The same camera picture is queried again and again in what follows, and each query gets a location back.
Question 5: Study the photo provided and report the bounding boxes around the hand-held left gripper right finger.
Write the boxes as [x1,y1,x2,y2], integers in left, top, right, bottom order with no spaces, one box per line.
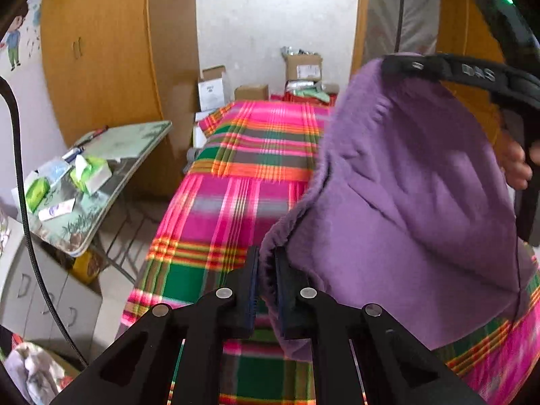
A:
[273,247,488,405]

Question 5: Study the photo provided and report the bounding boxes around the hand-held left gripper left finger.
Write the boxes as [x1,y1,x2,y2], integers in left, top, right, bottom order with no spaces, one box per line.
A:
[50,245,261,405]

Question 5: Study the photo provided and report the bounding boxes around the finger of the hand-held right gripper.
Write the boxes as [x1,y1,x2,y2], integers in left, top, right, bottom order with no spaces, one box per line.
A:
[382,53,455,83]

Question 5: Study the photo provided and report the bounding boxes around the purple fleece garment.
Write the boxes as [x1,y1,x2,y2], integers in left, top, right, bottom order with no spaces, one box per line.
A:
[259,53,538,361]

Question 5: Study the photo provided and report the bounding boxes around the pile of clothes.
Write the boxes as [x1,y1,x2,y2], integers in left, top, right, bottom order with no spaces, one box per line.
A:
[0,336,79,405]

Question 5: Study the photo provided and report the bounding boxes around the person's right hand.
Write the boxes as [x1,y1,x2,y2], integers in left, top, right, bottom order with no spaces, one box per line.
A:
[500,131,533,190]

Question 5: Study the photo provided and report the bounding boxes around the grey zippered door curtain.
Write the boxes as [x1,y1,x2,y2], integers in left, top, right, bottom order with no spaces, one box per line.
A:
[365,0,441,60]

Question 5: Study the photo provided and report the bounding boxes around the wooden door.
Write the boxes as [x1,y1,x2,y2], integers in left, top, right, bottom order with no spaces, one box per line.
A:
[436,0,509,146]

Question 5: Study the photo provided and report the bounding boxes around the labelled brown cardboard box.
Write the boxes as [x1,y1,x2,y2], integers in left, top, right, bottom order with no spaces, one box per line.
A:
[283,53,324,83]

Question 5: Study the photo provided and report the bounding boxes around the silver plastic bags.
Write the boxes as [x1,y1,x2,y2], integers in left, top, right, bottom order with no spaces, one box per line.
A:
[282,46,322,57]

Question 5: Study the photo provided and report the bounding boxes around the pink green plaid bed sheet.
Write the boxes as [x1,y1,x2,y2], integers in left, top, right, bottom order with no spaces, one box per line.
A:
[120,99,540,405]

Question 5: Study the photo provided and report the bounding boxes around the small brown cardboard box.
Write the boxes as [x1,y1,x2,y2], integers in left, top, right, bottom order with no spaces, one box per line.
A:
[234,85,270,102]

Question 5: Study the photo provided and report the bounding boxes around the flat white box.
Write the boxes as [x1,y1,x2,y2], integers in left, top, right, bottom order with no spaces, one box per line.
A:
[192,110,221,149]

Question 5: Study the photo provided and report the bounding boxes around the folding table with printed top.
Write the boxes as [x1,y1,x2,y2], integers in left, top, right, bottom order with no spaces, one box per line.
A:
[17,120,173,258]

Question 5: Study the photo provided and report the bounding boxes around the white cardboard box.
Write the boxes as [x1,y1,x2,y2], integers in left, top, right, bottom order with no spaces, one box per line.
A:
[197,66,231,113]

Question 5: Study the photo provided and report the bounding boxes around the green tissue pack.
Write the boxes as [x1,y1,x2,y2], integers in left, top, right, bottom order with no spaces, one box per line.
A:
[24,177,52,214]
[70,156,113,195]

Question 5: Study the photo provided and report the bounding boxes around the white wipes pack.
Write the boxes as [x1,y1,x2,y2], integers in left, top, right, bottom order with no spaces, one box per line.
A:
[38,198,77,222]

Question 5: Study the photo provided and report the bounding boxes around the white drawer cabinet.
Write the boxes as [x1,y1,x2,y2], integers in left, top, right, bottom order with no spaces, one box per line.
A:
[0,218,103,349]

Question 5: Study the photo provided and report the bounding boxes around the red black pen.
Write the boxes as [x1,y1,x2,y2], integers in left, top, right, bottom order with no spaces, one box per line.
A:
[74,126,109,146]

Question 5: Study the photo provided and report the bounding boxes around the blue white tissue pack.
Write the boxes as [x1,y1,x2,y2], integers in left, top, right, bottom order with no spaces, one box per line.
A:
[36,158,73,187]

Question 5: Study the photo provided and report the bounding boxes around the wooden wardrobe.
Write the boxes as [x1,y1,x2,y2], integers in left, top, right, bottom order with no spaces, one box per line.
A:
[40,0,200,197]

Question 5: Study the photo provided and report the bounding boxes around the wooden door frame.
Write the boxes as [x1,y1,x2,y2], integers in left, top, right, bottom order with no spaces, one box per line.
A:
[349,0,372,83]

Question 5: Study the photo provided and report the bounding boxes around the right hand-held gripper cable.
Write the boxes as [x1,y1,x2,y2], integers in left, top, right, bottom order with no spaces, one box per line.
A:
[508,215,522,330]

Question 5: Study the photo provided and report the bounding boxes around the hand-held gripper cable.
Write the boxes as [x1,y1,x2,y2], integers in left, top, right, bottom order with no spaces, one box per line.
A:
[0,75,89,368]
[508,215,522,330]

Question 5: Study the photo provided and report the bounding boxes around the left hand-held gripper cable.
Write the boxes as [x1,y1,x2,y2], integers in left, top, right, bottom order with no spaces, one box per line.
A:
[0,75,89,368]

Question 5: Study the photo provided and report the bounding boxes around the cartoon wall sticker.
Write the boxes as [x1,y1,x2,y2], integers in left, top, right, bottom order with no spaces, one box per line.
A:
[0,0,44,74]

